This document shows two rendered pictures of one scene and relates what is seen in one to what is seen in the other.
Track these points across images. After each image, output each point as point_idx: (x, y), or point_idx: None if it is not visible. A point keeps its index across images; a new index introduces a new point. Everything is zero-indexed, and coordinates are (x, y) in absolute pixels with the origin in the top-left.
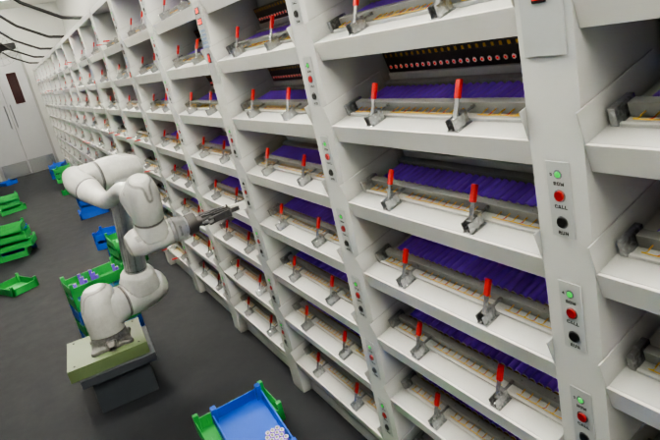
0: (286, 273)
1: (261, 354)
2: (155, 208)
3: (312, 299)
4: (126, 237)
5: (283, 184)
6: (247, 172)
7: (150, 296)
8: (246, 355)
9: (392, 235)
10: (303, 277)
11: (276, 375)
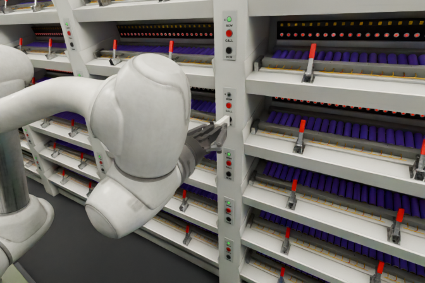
0: (267, 197)
1: (161, 256)
2: (186, 136)
3: (347, 232)
4: (102, 204)
5: (381, 93)
6: (250, 79)
7: (36, 234)
8: (145, 261)
9: None
10: (301, 201)
11: (195, 280)
